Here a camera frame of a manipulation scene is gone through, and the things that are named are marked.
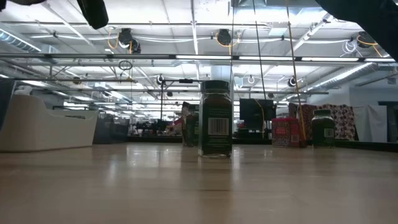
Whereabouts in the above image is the black monitor screen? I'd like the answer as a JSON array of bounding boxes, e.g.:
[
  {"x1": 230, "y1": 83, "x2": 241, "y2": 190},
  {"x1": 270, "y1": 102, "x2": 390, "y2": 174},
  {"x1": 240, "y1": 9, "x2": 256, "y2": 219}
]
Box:
[{"x1": 239, "y1": 98, "x2": 277, "y2": 131}]

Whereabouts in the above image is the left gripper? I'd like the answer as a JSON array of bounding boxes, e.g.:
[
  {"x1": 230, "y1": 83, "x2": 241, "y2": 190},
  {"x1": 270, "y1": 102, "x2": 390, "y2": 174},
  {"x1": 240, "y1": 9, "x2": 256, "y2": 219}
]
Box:
[{"x1": 0, "y1": 78, "x2": 16, "y2": 132}]

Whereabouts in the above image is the floral patterned cloth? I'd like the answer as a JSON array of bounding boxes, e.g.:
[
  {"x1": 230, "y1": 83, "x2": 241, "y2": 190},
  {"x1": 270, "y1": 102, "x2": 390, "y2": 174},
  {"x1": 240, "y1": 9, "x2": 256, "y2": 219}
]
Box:
[{"x1": 288, "y1": 103, "x2": 358, "y2": 141}]

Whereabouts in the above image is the black table frame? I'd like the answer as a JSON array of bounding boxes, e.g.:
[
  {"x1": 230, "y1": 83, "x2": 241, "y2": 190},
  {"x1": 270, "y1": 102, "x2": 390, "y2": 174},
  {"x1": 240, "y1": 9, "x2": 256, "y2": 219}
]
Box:
[{"x1": 126, "y1": 135, "x2": 398, "y2": 154}]

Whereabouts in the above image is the person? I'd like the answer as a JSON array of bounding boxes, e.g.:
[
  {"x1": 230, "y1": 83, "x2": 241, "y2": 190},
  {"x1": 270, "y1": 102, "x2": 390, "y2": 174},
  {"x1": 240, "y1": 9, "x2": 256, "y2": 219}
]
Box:
[{"x1": 166, "y1": 117, "x2": 183, "y2": 136}]

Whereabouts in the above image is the long overhead light bar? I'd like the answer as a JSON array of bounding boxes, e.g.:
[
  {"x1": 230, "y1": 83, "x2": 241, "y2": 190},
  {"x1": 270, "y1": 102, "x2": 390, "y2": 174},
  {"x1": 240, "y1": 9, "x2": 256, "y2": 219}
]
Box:
[{"x1": 0, "y1": 52, "x2": 398, "y2": 63}]

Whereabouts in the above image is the silver ventilation duct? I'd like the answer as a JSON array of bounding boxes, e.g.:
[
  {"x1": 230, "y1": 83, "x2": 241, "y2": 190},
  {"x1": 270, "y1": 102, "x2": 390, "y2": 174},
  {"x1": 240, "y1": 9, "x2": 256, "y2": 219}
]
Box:
[
  {"x1": 0, "y1": 28, "x2": 43, "y2": 54},
  {"x1": 306, "y1": 62, "x2": 382, "y2": 93}
]

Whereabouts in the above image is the green-lidded glass spice jar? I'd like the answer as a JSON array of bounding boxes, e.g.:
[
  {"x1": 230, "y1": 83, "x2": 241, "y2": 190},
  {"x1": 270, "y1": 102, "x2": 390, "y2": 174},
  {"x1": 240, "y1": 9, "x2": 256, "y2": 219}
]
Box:
[
  {"x1": 186, "y1": 104, "x2": 200, "y2": 147},
  {"x1": 311, "y1": 109, "x2": 336, "y2": 148},
  {"x1": 198, "y1": 80, "x2": 234, "y2": 158}
]

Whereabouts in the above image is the black cable coil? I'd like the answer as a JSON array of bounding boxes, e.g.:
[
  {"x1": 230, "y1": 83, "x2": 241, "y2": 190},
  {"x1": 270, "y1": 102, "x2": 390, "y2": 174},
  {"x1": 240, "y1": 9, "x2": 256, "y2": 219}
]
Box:
[{"x1": 118, "y1": 60, "x2": 134, "y2": 72}]

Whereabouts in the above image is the white plastic bin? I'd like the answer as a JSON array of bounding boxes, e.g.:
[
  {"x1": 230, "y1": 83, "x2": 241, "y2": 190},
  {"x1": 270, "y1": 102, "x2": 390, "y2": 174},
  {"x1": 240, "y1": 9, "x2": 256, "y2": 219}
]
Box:
[{"x1": 0, "y1": 94, "x2": 100, "y2": 152}]

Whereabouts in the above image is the black stand frame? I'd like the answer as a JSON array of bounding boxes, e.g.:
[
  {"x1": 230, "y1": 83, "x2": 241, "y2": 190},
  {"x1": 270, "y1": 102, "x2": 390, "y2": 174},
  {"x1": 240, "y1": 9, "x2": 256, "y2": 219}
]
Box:
[{"x1": 160, "y1": 78, "x2": 206, "y2": 121}]

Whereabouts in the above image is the white cloth sheet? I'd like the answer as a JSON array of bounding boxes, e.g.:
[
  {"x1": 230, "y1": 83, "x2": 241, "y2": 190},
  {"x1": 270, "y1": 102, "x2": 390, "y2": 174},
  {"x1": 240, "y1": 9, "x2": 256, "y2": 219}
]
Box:
[{"x1": 353, "y1": 105, "x2": 388, "y2": 142}]

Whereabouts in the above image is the white round column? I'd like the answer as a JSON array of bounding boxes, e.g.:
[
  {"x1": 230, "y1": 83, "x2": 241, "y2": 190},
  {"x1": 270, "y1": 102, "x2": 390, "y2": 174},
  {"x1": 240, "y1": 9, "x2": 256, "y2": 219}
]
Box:
[{"x1": 210, "y1": 65, "x2": 235, "y2": 82}]

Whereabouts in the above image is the red-lidded spice tin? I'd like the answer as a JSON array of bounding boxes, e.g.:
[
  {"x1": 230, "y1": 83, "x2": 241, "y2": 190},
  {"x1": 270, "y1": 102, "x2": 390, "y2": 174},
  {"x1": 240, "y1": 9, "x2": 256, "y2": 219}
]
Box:
[{"x1": 271, "y1": 117, "x2": 301, "y2": 148}]

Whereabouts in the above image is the brown spice bottle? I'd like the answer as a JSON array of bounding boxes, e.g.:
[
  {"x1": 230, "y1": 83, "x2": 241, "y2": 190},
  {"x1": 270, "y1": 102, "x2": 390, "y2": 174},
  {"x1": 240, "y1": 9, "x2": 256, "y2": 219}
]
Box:
[{"x1": 182, "y1": 101, "x2": 189, "y2": 147}]

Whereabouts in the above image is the black hanging cable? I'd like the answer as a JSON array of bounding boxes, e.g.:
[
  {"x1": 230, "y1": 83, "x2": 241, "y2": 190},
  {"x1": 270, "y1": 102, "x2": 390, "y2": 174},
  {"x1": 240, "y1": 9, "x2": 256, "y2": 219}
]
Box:
[{"x1": 252, "y1": 0, "x2": 267, "y2": 100}]

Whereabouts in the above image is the black ceiling cable reel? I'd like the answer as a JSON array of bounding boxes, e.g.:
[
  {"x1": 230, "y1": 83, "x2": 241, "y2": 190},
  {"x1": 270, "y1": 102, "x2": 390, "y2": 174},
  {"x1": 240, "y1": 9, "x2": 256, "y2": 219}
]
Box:
[
  {"x1": 356, "y1": 30, "x2": 376, "y2": 49},
  {"x1": 216, "y1": 29, "x2": 233, "y2": 47},
  {"x1": 118, "y1": 27, "x2": 142, "y2": 54}
]

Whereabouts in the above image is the thin hanging cable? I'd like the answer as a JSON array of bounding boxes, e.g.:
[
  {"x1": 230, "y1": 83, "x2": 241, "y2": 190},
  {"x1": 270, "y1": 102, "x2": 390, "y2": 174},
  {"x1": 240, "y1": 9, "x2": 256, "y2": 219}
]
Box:
[{"x1": 228, "y1": 0, "x2": 236, "y2": 86}]

